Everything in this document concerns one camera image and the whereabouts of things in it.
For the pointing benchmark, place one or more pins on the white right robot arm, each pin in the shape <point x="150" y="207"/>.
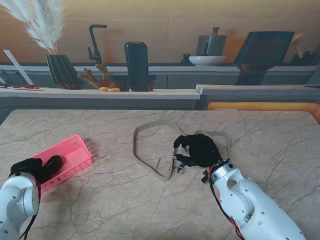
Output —
<point x="240" y="197"/>

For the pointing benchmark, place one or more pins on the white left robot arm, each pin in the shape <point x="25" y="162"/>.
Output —
<point x="15" y="200"/>

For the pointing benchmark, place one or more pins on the printed kitchen scene backdrop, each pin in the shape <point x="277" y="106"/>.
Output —
<point x="160" y="15"/>

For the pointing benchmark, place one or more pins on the dark brown braided belt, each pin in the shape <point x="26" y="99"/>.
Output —
<point x="53" y="161"/>

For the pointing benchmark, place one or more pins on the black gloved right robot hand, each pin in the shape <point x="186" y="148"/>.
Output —
<point x="202" y="152"/>

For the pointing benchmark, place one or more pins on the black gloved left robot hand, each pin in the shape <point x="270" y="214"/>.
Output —
<point x="30" y="167"/>

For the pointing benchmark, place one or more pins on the tan braided belt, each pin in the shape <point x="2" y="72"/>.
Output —
<point x="135" y="142"/>

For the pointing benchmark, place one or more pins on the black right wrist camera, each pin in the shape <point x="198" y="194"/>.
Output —
<point x="206" y="178"/>

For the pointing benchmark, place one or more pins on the pink plastic storage basket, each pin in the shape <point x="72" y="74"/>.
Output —
<point x="75" y="155"/>

